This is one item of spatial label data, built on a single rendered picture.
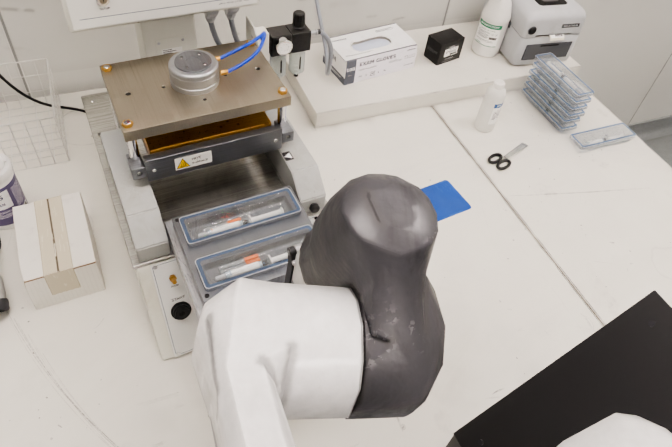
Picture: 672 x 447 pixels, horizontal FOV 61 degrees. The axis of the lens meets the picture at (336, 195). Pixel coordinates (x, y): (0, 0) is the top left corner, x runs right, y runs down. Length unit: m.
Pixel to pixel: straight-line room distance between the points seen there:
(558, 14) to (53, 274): 1.38
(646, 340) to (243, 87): 0.70
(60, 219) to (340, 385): 0.85
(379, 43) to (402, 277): 1.22
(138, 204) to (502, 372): 0.70
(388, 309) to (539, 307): 0.84
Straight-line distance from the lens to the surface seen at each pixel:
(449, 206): 1.32
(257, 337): 0.39
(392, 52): 1.56
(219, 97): 0.94
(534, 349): 1.17
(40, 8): 1.51
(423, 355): 0.42
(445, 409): 1.05
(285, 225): 0.90
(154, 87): 0.98
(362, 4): 1.70
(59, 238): 1.14
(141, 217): 0.93
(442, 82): 1.61
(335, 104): 1.46
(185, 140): 0.95
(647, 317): 0.88
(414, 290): 0.41
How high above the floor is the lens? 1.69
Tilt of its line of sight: 47 degrees down
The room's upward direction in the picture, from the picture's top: 8 degrees clockwise
